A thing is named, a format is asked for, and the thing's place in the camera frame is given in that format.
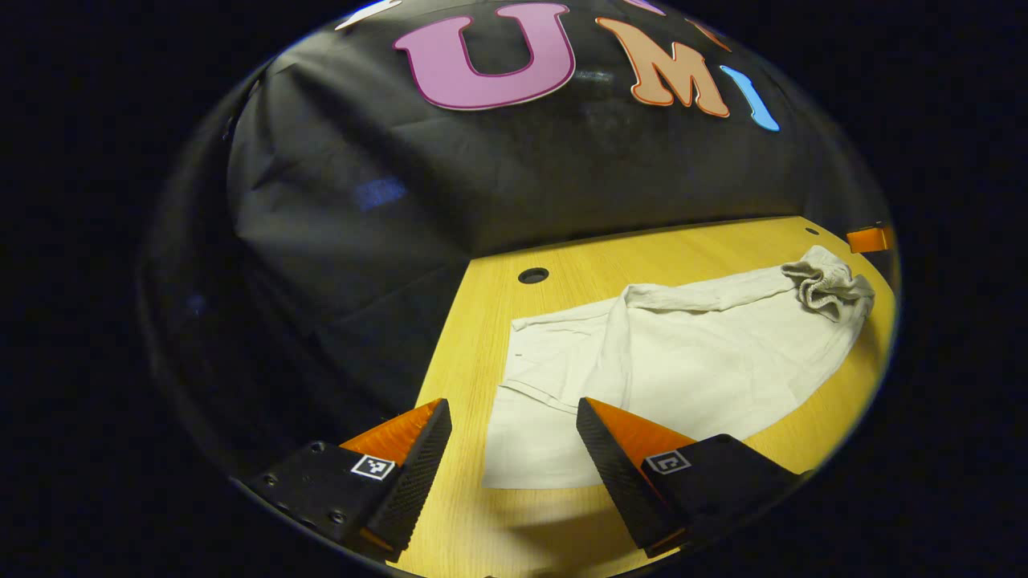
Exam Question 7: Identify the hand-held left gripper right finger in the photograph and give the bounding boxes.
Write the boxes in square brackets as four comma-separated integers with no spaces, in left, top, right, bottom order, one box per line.
[576,397,804,560]

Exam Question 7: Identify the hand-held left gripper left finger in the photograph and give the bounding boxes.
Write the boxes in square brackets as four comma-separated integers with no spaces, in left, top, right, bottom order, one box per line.
[241,398,453,563]

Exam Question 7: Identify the white jeans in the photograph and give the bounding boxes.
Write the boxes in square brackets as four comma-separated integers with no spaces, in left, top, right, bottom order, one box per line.
[480,245,876,490]

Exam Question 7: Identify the black backdrop cloth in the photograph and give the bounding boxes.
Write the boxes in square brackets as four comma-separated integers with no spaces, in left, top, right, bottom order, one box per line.
[141,0,892,474]

